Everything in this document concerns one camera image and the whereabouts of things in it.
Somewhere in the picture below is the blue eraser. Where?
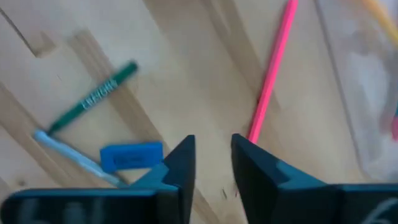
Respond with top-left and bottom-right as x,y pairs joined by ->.
99,141 -> 165,174

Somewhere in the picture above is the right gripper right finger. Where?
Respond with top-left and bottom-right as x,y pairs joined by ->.
231,133 -> 343,224

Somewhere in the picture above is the yellow pencil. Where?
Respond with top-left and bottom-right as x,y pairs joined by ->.
360,0 -> 398,49

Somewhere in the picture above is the clear plastic bin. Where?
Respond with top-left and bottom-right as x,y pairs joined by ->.
313,0 -> 398,185

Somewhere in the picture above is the green crayon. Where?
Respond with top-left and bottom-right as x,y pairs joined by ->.
45,60 -> 139,136

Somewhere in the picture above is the periwinkle crayon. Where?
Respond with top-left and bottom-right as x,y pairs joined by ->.
32,129 -> 127,189

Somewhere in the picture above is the pink pencil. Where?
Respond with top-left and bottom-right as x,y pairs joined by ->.
246,0 -> 300,144

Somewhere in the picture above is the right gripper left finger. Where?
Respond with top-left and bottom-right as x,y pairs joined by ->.
129,134 -> 197,224

